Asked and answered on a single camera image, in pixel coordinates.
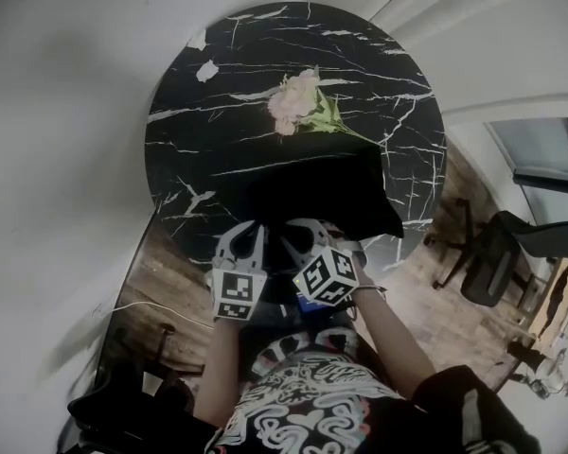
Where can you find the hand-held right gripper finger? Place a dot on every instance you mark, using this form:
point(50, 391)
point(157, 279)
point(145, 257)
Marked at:
point(319, 229)
point(296, 253)

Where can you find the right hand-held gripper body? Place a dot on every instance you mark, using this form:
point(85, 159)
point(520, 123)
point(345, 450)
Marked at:
point(326, 277)

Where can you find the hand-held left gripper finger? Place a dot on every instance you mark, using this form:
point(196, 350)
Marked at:
point(258, 253)
point(227, 239)

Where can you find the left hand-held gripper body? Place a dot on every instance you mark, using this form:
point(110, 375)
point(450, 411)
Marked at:
point(239, 293)

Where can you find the black cloth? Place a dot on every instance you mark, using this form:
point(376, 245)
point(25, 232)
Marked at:
point(322, 192)

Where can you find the person's right forearm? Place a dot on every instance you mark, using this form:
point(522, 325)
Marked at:
point(393, 338)

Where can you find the person's left forearm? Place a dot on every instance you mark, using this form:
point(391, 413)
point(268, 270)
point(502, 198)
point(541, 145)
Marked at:
point(218, 371)

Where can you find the black screen device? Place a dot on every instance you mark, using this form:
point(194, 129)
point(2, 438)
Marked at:
point(312, 303)

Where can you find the black white patterned shirt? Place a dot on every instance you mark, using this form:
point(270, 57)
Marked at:
point(312, 395)

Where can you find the pink artificial flower bouquet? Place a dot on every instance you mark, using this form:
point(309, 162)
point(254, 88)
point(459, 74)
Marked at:
point(293, 99)

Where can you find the black mesh office chair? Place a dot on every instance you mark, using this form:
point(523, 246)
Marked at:
point(490, 258)

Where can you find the white paper scrap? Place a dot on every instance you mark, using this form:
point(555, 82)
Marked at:
point(206, 70)
point(198, 40)

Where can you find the light wooden board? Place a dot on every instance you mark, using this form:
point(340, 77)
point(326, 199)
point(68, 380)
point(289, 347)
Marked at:
point(554, 301)

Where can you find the frosted glass window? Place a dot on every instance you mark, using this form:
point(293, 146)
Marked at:
point(539, 147)

